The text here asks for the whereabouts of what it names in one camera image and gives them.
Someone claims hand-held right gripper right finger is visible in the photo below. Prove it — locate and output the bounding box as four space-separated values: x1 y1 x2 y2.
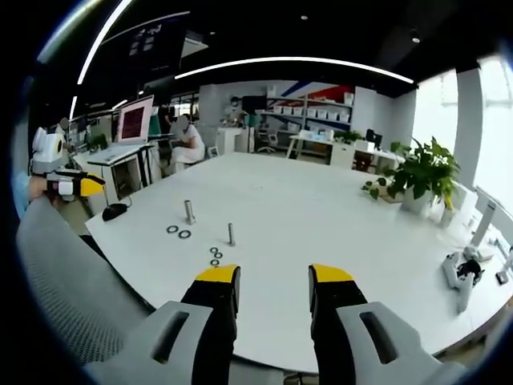
308 263 466 385

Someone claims green potted plant white pot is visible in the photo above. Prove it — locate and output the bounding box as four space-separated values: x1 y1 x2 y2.
362 136 462 214

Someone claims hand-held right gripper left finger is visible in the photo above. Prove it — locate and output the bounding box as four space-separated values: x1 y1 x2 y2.
83 263 242 385

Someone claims computer monitor pink screen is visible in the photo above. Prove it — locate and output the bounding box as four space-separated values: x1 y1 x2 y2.
116 95 156 145

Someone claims white wooden-legged table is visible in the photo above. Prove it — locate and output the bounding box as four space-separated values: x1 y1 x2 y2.
286 134 341 161

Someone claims white hand-held device with black part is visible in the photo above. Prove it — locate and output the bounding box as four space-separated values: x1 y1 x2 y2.
442 251 485 314

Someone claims grey mesh office chair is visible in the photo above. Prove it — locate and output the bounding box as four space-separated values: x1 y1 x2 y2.
14 197 158 367

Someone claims black computer mouse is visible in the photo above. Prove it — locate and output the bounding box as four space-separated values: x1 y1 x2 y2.
101 203 128 222

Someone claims white standing desk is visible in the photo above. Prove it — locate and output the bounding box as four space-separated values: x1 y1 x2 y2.
72 142 158 201

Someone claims small green desk plant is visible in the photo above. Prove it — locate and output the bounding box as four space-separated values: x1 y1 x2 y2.
87 134 109 152

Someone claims white upright stand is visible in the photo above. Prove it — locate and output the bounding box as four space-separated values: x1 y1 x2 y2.
469 199 499 249

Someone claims person's left hand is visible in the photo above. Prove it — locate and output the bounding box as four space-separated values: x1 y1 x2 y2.
26 176 61 208

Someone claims shelf with white bins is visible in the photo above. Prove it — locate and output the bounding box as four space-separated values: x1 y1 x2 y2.
262 92 356 136

